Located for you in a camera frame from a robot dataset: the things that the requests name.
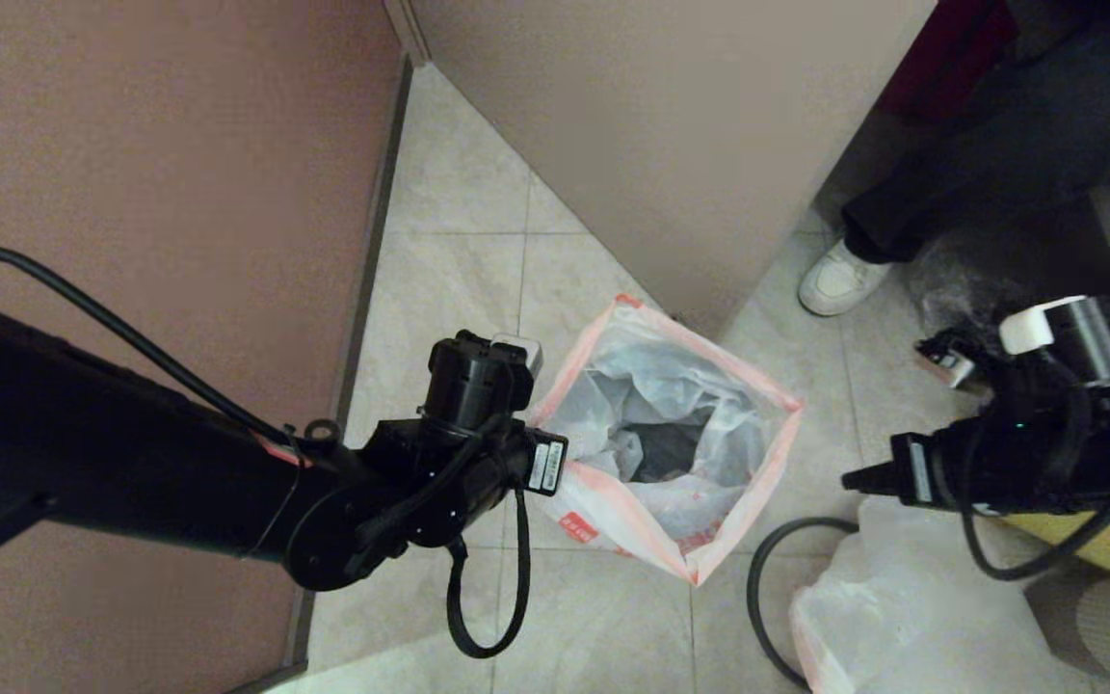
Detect white sneaker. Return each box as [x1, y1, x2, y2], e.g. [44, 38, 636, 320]
[798, 239, 893, 317]

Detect white bag with red drawstring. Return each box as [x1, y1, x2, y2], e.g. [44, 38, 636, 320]
[528, 294, 804, 588]

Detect grey door frame post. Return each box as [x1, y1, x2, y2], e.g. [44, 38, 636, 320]
[382, 0, 433, 68]

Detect translucent red-print trash bag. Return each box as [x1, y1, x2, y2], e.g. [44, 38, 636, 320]
[791, 496, 1096, 694]

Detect person's leg in black trousers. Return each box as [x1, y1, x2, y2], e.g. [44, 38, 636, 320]
[841, 0, 1110, 266]

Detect black braided cable sleeve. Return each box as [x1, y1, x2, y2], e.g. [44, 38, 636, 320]
[445, 485, 532, 660]

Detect clear plastic bag dark contents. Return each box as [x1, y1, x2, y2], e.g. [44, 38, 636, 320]
[907, 241, 1014, 338]

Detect black retaining ring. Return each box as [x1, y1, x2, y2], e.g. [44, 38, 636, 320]
[746, 518, 861, 691]

